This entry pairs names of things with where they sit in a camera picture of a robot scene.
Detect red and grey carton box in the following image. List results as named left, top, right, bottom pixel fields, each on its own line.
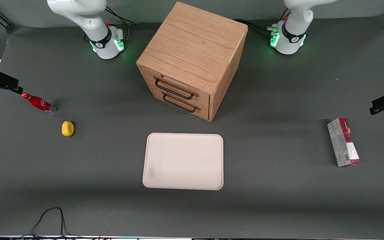
left=327, top=117, right=361, bottom=168

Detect wooden drawer with long handle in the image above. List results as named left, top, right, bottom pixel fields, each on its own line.
left=143, top=68, right=211, bottom=108

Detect beige rectangular tray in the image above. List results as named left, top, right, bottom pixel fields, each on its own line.
left=142, top=133, right=224, bottom=191

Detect yellow lemon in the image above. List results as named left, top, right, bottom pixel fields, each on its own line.
left=61, top=121, right=75, bottom=137

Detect wooden drawer with short handle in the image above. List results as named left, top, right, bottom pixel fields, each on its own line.
left=152, top=89, right=210, bottom=121

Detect short black drawer handle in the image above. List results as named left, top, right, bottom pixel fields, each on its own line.
left=163, top=93, right=198, bottom=113

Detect black arm base cables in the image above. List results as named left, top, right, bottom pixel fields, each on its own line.
left=105, top=6, right=136, bottom=42
left=234, top=9, right=291, bottom=38

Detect red coke bottle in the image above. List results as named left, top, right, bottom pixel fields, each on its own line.
left=22, top=92, right=57, bottom=115

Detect long black drawer handle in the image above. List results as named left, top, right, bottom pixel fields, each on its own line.
left=154, top=78, right=195, bottom=100

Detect black left arm base cables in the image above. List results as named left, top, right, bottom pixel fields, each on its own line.
left=234, top=9, right=291, bottom=38

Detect black right arm base cables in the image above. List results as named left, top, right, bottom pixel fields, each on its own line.
left=105, top=6, right=136, bottom=42

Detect wooden drawer cabinet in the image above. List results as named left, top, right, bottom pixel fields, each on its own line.
left=136, top=1, right=248, bottom=122

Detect black looped floor cable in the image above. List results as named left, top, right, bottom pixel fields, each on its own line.
left=31, top=207, right=79, bottom=238

